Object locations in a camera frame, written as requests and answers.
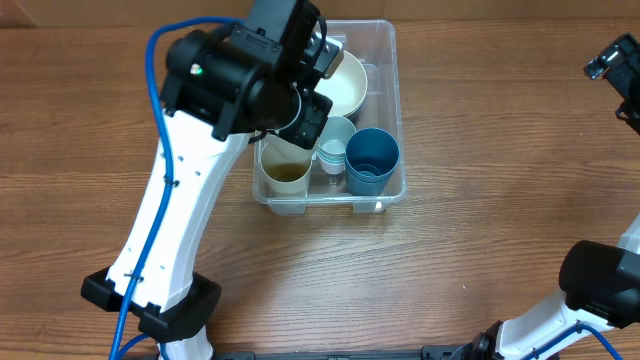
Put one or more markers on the light blue small cup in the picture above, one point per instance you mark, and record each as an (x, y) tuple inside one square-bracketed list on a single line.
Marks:
[(332, 159)]

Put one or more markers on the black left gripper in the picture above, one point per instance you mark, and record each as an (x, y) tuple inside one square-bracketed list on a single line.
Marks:
[(289, 132)]

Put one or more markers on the pink small cup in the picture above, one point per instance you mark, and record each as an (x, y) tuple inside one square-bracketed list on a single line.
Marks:
[(332, 168)]

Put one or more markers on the mint green small cup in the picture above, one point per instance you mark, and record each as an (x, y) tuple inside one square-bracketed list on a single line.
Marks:
[(330, 157)]

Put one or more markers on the clear plastic storage bin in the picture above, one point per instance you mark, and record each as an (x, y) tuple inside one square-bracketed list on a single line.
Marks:
[(373, 43)]

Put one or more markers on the cream tall cup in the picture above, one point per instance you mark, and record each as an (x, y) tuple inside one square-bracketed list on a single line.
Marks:
[(286, 189), (278, 156)]

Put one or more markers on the cream tall cup front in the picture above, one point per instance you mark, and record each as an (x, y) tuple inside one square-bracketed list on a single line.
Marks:
[(286, 189)]

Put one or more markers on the dark blue tall cup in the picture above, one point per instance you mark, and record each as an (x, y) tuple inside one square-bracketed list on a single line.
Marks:
[(372, 155), (367, 187)]

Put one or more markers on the dark blue tall cup front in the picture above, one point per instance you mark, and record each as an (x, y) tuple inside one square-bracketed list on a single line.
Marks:
[(367, 187)]

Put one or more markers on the cream bowl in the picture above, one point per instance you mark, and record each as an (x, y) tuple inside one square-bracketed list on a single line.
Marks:
[(353, 116), (346, 88)]

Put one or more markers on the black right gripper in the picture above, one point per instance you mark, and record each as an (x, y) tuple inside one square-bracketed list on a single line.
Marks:
[(624, 74)]

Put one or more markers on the grey small cup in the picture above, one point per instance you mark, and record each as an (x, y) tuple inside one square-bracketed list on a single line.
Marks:
[(336, 135)]

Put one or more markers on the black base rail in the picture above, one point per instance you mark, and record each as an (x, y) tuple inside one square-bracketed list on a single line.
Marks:
[(429, 352)]

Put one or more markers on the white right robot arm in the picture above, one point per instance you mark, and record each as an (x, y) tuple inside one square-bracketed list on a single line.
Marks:
[(598, 291)]

